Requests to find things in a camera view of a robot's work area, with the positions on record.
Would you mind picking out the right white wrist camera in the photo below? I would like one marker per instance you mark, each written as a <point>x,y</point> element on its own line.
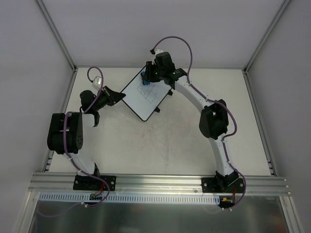
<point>158,51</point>

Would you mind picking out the right aluminium frame post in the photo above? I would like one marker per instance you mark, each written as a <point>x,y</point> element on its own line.
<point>272,25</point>

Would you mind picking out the left aluminium frame post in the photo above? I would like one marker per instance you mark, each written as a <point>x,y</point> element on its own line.
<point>46,15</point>

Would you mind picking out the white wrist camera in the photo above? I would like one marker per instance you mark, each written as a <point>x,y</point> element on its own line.
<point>158,51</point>
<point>97,82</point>

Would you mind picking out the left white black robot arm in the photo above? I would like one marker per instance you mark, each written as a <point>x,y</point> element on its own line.
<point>66,131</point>

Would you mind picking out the white slotted cable duct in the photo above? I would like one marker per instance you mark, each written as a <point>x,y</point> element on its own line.
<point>130,198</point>

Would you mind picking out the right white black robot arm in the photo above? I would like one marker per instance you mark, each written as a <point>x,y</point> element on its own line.
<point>213,114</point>

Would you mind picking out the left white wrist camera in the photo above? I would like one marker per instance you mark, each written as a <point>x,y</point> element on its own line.
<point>97,82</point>

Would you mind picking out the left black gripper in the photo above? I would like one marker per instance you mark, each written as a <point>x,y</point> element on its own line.
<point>107,95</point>

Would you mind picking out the aluminium mounting rail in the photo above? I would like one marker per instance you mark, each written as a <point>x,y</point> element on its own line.
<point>161,184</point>

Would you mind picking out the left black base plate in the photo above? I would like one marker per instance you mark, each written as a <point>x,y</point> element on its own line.
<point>86,183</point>

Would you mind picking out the small black-framed whiteboard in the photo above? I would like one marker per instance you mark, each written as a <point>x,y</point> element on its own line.
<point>142,99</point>

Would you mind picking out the blue whiteboard eraser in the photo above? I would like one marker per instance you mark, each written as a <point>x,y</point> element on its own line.
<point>144,82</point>

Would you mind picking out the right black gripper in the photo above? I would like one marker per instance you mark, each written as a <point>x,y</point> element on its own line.
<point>148,73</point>

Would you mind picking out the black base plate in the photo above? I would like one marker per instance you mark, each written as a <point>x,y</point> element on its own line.
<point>220,185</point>
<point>86,183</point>

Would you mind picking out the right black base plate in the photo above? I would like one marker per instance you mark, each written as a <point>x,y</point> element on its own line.
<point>220,185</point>

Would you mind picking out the aluminium frame post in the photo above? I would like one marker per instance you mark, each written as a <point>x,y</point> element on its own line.
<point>46,15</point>
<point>272,25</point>

